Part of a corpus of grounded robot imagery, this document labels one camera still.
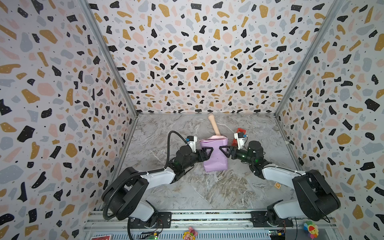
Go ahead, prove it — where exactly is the rainbow flower toy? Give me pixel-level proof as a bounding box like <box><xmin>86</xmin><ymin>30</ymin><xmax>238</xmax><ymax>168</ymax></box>
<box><xmin>303</xmin><ymin>221</ymin><xmax>319</xmax><ymax>240</ymax></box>

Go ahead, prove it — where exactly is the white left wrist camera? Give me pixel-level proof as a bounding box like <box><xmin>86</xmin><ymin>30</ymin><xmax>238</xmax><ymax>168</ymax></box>
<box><xmin>186</xmin><ymin>136</ymin><xmax>198</xmax><ymax>153</ymax></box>

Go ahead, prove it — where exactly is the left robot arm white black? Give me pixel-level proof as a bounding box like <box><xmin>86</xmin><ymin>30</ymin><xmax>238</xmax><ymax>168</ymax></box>
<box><xmin>102</xmin><ymin>145</ymin><xmax>214</xmax><ymax>222</ymax></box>

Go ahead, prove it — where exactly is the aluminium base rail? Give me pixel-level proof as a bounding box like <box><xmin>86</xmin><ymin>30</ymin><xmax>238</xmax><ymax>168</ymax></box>
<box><xmin>82</xmin><ymin>208</ymin><xmax>340</xmax><ymax>240</ymax></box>

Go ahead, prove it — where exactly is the aluminium corner post right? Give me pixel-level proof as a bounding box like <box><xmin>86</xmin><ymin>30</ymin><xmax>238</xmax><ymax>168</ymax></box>
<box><xmin>274</xmin><ymin>0</ymin><xmax>343</xmax><ymax>119</ymax></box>

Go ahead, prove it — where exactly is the pink wrapping paper sheet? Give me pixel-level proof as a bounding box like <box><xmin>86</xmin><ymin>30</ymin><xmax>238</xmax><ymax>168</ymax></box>
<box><xmin>200</xmin><ymin>136</ymin><xmax>228</xmax><ymax>173</ymax></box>

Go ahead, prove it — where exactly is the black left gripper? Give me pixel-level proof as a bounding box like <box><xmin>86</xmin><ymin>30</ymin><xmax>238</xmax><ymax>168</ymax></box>
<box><xmin>181</xmin><ymin>147</ymin><xmax>213</xmax><ymax>172</ymax></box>

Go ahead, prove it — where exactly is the aluminium corner post left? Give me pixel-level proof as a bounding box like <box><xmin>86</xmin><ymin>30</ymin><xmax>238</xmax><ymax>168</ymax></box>
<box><xmin>78</xmin><ymin>0</ymin><xmax>138</xmax><ymax>119</ymax></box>

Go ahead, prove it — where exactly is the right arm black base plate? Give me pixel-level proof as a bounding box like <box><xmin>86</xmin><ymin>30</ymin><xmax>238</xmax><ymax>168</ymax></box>
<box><xmin>251</xmin><ymin>211</ymin><xmax>294</xmax><ymax>228</ymax></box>

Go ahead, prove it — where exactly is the pink yellow flower toy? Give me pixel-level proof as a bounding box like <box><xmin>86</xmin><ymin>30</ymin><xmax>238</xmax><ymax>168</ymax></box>
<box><xmin>183</xmin><ymin>227</ymin><xmax>198</xmax><ymax>240</ymax></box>

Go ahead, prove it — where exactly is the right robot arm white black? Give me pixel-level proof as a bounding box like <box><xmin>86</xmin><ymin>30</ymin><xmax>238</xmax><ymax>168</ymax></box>
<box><xmin>219</xmin><ymin>141</ymin><xmax>341</xmax><ymax>226</ymax></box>

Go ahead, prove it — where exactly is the aluminium corner post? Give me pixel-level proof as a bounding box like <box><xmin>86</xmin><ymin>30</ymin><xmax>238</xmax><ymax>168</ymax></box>
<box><xmin>78</xmin><ymin>0</ymin><xmax>138</xmax><ymax>119</ymax></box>
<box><xmin>274</xmin><ymin>0</ymin><xmax>343</xmax><ymax>119</ymax></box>

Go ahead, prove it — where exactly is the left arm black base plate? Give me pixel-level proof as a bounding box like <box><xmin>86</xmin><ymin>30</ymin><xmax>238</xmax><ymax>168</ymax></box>
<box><xmin>129</xmin><ymin>212</ymin><xmax>172</xmax><ymax>230</ymax></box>

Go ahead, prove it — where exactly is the black corrugated cable hose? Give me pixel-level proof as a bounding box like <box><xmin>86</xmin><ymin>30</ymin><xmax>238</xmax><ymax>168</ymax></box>
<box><xmin>101</xmin><ymin>130</ymin><xmax>188</xmax><ymax>221</ymax></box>

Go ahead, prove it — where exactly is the red tape dispenser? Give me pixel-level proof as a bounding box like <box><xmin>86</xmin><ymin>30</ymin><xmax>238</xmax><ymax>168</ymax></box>
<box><xmin>232</xmin><ymin>128</ymin><xmax>248</xmax><ymax>150</ymax></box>

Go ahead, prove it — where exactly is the beige toy microphone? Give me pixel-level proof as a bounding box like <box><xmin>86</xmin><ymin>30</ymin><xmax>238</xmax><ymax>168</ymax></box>
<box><xmin>208</xmin><ymin>114</ymin><xmax>221</xmax><ymax>136</ymax></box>

